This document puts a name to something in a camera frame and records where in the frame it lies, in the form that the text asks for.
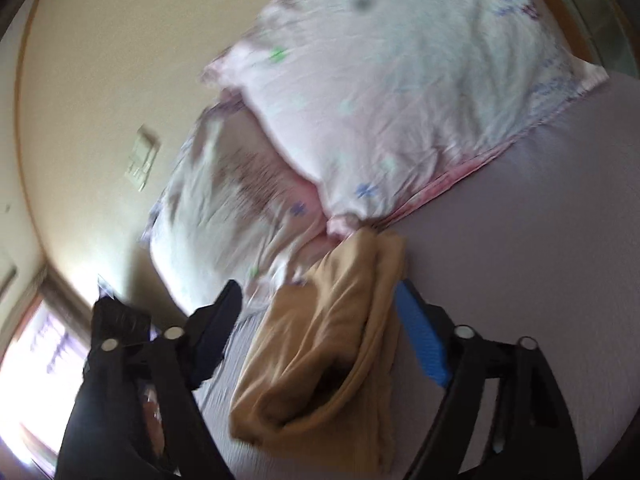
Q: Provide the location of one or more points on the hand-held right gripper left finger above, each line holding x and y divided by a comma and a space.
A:
216, 332

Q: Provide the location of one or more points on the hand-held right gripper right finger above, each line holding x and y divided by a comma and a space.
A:
422, 335

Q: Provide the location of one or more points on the floral pillow with pink trim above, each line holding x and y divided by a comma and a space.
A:
225, 210

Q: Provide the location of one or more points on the tan garment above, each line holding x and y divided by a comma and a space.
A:
320, 340

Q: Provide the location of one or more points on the large floral white pillow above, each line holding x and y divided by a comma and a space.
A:
400, 90

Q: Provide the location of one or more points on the lavender bed sheet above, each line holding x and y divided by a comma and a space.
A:
530, 220

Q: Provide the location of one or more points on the bright window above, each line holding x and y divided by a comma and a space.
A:
35, 360

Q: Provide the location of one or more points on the white wall switch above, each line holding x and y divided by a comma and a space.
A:
141, 159

